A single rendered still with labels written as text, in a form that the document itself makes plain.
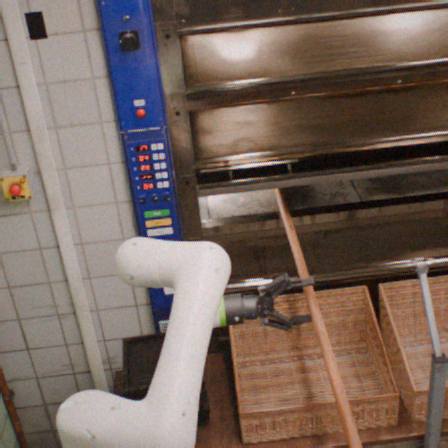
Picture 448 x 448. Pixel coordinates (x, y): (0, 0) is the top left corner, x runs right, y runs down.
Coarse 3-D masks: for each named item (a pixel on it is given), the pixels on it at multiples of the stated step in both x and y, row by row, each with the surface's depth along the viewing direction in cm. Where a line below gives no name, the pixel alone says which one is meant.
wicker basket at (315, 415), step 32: (352, 288) 267; (256, 320) 268; (352, 320) 271; (256, 352) 272; (288, 352) 273; (320, 352) 273; (352, 352) 273; (384, 352) 245; (256, 384) 263; (288, 384) 262; (320, 384) 260; (352, 384) 258; (384, 384) 250; (256, 416) 233; (288, 416) 234; (320, 416) 236; (352, 416) 237; (384, 416) 238
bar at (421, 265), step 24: (384, 264) 223; (408, 264) 222; (432, 264) 222; (240, 288) 221; (432, 312) 219; (432, 336) 217; (432, 360) 216; (432, 384) 219; (432, 408) 223; (432, 432) 229
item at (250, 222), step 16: (304, 208) 257; (320, 208) 257; (336, 208) 256; (352, 208) 254; (368, 208) 254; (384, 208) 254; (400, 208) 255; (416, 208) 255; (432, 208) 256; (208, 224) 254; (224, 224) 253; (240, 224) 252; (256, 224) 253; (272, 224) 254; (304, 224) 255
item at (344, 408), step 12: (276, 192) 265; (288, 216) 248; (288, 228) 241; (300, 252) 228; (300, 264) 221; (300, 276) 217; (312, 288) 211; (312, 300) 205; (312, 312) 201; (324, 336) 190; (324, 348) 187; (324, 360) 184; (336, 372) 178; (336, 384) 174; (336, 396) 172; (348, 408) 167; (348, 420) 164; (348, 432) 161; (348, 444) 159; (360, 444) 158
